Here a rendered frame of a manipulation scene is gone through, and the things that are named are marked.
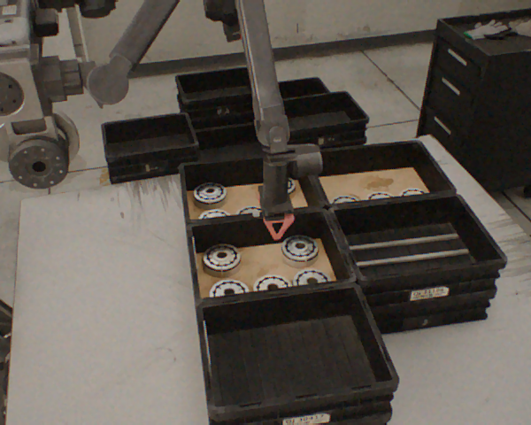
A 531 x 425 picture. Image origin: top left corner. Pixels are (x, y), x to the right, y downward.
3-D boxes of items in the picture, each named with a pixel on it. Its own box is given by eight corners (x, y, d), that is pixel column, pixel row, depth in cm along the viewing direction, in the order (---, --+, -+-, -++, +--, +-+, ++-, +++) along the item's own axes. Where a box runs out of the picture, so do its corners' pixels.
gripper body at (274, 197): (284, 189, 142) (285, 163, 137) (294, 215, 134) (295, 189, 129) (257, 191, 141) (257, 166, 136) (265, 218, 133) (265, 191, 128)
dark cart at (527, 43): (448, 219, 313) (488, 55, 257) (408, 171, 347) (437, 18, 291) (548, 199, 326) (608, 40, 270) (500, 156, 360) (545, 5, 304)
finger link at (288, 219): (286, 224, 144) (288, 193, 139) (293, 243, 139) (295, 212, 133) (258, 227, 143) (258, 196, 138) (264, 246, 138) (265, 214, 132)
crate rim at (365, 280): (357, 288, 148) (358, 282, 147) (326, 213, 171) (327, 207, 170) (508, 268, 154) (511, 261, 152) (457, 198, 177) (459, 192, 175)
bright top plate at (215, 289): (211, 312, 149) (211, 310, 148) (208, 282, 157) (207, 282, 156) (251, 306, 150) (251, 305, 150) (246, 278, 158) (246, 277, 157)
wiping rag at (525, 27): (520, 41, 278) (522, 34, 276) (493, 24, 294) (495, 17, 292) (573, 34, 284) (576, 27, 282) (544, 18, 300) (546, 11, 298)
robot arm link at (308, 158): (258, 126, 134) (268, 127, 125) (308, 119, 136) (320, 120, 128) (265, 178, 136) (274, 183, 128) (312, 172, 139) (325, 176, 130)
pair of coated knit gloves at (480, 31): (473, 42, 277) (474, 36, 275) (452, 27, 291) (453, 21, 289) (520, 36, 282) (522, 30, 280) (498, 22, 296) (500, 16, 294)
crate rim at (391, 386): (209, 422, 119) (208, 415, 118) (196, 310, 142) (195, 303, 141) (401, 391, 125) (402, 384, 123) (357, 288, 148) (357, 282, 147)
